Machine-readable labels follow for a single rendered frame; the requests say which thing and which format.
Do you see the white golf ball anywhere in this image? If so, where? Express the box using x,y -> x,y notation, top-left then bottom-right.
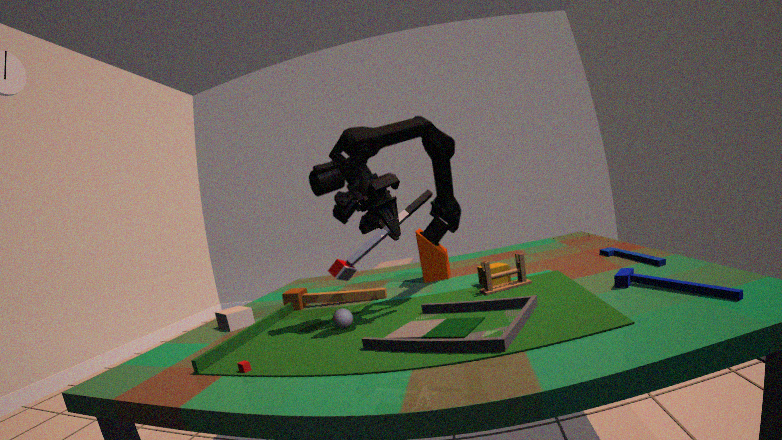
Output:
333,308 -> 353,328

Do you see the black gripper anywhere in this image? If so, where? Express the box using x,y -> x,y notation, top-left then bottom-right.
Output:
349,172 -> 401,241

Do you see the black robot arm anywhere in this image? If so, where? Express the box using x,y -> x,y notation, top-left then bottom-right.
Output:
309,116 -> 461,246

